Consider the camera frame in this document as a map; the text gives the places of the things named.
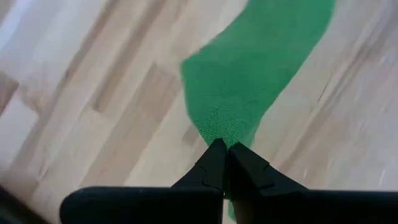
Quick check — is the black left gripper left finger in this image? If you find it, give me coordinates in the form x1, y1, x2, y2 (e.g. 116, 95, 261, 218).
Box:
58, 138, 228, 224

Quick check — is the green elastic bandage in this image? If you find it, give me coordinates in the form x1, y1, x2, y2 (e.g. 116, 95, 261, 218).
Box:
179, 0, 337, 222

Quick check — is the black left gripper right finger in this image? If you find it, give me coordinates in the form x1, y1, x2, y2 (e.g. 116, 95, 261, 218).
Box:
228, 141, 398, 224

